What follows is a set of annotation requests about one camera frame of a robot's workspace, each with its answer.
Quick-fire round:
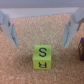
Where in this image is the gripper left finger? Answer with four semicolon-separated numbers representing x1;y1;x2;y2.
0;9;20;49

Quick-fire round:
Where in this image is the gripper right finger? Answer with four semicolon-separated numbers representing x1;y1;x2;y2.
62;12;84;50

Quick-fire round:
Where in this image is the purple block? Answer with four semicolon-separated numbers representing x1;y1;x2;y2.
76;37;84;62

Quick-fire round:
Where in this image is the yellow block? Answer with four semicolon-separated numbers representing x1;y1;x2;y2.
31;44;54;71

